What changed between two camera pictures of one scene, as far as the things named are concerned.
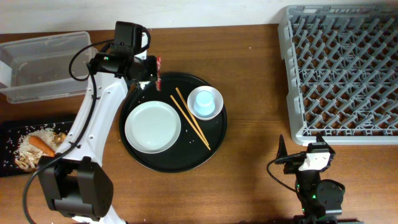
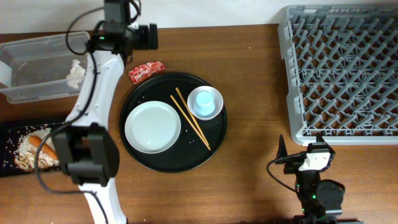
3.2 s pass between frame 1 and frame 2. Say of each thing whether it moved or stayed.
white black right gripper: stayed
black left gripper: moved
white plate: stayed
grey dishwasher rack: stayed
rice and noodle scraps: stayed
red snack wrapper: moved
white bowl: stayed
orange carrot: stayed
